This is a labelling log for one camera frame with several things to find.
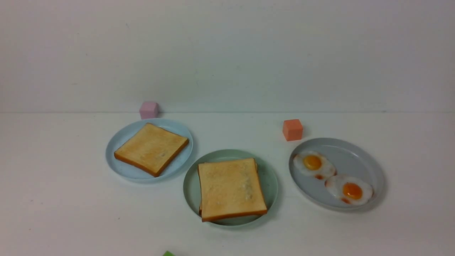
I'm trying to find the toast slice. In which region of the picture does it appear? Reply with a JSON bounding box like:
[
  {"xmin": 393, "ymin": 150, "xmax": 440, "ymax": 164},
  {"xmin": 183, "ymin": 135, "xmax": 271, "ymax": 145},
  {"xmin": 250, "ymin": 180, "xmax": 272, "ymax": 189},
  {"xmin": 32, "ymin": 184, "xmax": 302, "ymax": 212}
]
[
  {"xmin": 114, "ymin": 123, "xmax": 189, "ymax": 177},
  {"xmin": 198, "ymin": 158, "xmax": 268, "ymax": 223},
  {"xmin": 197, "ymin": 159, "xmax": 259, "ymax": 216}
]

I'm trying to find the orange cube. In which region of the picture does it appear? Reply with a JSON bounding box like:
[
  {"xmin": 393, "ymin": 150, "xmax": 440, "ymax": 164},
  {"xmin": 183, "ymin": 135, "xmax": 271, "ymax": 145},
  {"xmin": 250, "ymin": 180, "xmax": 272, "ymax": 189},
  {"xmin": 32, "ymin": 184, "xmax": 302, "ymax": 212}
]
[{"xmin": 282, "ymin": 119, "xmax": 304, "ymax": 141}]

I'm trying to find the pink cube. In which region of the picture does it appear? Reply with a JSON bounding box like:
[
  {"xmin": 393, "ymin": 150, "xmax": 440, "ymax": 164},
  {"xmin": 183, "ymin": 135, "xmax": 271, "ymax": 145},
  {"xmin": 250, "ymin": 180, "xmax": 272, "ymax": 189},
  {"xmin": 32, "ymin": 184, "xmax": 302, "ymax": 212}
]
[{"xmin": 139, "ymin": 101, "xmax": 159, "ymax": 119}]

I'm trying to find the left fried egg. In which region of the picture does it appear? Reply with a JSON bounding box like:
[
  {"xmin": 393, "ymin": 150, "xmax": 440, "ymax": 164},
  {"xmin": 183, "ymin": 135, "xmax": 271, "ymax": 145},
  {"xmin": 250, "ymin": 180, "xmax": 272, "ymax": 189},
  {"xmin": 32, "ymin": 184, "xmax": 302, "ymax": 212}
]
[{"xmin": 291, "ymin": 151, "xmax": 337, "ymax": 180}]

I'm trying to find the fried egg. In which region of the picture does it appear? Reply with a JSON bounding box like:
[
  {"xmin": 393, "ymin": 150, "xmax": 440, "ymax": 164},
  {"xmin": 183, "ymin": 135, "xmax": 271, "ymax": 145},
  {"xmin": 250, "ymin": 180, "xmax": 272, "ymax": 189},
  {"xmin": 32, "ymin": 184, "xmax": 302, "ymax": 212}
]
[
  {"xmin": 325, "ymin": 174, "xmax": 374, "ymax": 206},
  {"xmin": 291, "ymin": 151, "xmax": 337, "ymax": 180}
]

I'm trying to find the light blue bread plate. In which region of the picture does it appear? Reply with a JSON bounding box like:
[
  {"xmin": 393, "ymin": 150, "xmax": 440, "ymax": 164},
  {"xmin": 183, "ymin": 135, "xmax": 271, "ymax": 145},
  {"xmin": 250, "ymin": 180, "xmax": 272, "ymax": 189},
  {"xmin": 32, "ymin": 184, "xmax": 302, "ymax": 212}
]
[{"xmin": 105, "ymin": 118, "xmax": 194, "ymax": 184}]

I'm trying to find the grey egg plate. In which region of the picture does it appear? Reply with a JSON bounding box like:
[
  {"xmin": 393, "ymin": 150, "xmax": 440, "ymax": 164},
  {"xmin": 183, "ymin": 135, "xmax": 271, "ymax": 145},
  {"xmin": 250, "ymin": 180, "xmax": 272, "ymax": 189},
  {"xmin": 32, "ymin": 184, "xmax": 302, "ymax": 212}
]
[{"xmin": 289, "ymin": 138, "xmax": 387, "ymax": 212}]

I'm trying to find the green cube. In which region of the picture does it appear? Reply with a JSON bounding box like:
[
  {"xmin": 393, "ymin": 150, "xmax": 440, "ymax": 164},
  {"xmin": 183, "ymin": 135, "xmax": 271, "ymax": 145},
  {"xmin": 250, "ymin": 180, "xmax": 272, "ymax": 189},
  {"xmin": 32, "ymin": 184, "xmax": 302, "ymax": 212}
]
[{"xmin": 163, "ymin": 251, "xmax": 175, "ymax": 256}]

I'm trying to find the right fried egg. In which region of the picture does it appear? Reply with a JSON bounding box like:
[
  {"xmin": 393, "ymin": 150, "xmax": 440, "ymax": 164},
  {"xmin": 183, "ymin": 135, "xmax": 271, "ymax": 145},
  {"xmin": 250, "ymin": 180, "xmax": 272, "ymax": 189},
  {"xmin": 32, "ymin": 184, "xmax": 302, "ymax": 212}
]
[{"xmin": 325, "ymin": 174, "xmax": 374, "ymax": 206}]

